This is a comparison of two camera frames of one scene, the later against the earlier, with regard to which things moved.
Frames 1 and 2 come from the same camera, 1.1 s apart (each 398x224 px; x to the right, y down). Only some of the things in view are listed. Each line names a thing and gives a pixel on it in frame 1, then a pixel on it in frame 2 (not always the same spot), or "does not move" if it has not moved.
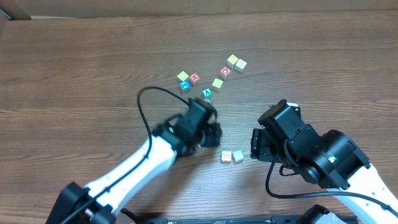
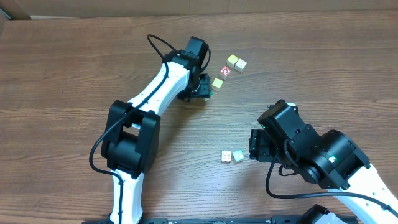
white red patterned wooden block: x=226 y=156 does not move
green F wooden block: x=238 y=155 does not move
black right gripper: x=259 y=145 does not move
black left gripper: x=212 y=135 -> x=203 y=88
